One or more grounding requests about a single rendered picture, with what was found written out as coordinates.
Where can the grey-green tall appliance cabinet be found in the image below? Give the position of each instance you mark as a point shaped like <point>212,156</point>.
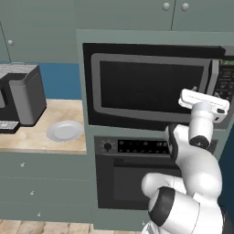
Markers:
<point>88,182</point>

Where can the black oven door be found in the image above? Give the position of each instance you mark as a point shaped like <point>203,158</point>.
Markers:
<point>125,182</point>

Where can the black oven knob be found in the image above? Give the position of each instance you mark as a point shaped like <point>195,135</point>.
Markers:
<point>107,146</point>

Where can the grey-green drawer front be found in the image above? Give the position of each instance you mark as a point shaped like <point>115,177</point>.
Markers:
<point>67,212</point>
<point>55,166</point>
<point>61,192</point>

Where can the white round plate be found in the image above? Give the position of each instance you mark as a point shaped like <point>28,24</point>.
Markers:
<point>65,131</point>

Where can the round grey cupboard knob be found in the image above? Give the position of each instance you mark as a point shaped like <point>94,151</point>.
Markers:
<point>166,6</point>
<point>185,6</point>
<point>10,42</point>

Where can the small round drawer knob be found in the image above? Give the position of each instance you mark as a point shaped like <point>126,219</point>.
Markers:
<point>39,214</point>
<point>32,192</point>
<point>23,164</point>

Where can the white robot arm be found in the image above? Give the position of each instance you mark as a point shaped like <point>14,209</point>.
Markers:
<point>198,170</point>

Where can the black built-in oven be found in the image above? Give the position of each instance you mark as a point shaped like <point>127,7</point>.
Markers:
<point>128,176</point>

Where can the grey-green cupboard door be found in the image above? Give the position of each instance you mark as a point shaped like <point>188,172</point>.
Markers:
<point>42,30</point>
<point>207,18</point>
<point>2,45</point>
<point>122,13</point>

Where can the black and grey coffee machine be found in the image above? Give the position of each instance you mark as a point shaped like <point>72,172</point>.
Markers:
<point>21,97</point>

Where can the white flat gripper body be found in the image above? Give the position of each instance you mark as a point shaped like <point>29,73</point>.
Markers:
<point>201,100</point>

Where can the black and silver microwave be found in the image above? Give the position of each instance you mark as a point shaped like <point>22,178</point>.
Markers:
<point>152,88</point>

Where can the microwave door with dark window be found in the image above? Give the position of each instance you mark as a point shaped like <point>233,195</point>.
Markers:
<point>146,85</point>

